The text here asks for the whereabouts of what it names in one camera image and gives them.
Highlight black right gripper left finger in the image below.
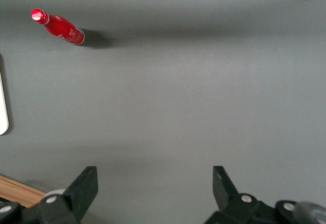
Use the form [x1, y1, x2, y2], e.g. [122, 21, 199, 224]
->
[37, 166, 99, 224]

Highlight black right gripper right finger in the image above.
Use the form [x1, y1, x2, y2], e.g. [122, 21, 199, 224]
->
[203, 165, 261, 224]

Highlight cream plastic tray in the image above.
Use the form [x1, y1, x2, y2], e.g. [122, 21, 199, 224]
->
[0, 53, 10, 136]

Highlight wooden drawer cabinet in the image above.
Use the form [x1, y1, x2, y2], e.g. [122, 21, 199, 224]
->
[0, 174, 46, 209]

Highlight red soda bottle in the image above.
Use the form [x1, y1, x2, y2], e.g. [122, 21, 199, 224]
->
[30, 8, 85, 46]

